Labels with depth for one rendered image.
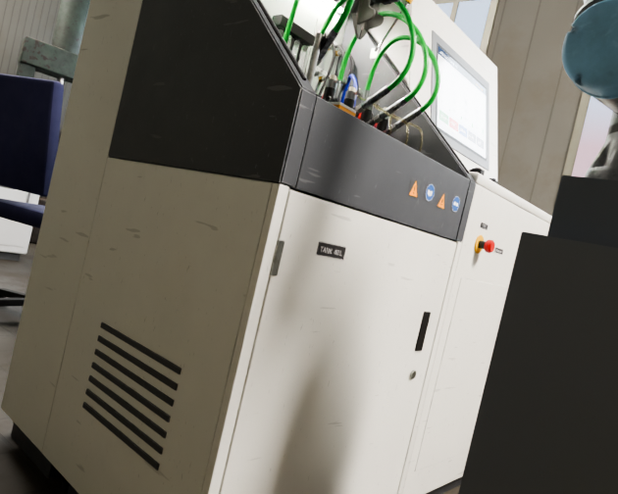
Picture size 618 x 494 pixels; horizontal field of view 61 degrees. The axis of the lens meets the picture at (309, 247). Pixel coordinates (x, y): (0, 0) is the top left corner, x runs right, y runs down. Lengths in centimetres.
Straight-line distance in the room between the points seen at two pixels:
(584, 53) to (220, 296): 67
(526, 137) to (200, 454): 293
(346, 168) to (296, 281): 23
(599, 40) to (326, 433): 84
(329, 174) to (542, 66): 280
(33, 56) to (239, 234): 531
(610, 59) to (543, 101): 273
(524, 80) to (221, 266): 295
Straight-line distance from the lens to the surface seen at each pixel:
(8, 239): 463
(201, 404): 97
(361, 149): 102
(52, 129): 270
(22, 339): 162
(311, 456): 115
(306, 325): 99
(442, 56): 190
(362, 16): 134
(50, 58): 614
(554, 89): 358
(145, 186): 117
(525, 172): 346
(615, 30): 86
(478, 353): 171
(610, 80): 84
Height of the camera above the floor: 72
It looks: 1 degrees down
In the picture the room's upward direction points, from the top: 13 degrees clockwise
